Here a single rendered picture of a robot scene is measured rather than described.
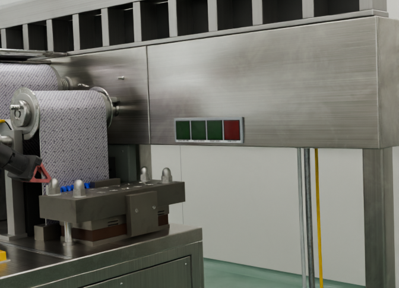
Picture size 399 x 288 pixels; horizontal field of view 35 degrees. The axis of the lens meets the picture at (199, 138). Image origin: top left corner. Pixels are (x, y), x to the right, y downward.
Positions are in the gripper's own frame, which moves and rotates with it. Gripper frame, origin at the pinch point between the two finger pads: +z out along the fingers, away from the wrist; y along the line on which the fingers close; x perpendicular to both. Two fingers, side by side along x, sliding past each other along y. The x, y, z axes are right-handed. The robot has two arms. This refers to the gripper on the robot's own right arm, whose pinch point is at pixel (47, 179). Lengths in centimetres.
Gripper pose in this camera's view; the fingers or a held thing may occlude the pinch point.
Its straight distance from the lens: 181.2
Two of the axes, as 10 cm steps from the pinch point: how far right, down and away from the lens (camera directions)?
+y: 7.4, 0.1, -6.7
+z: 6.0, 4.4, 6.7
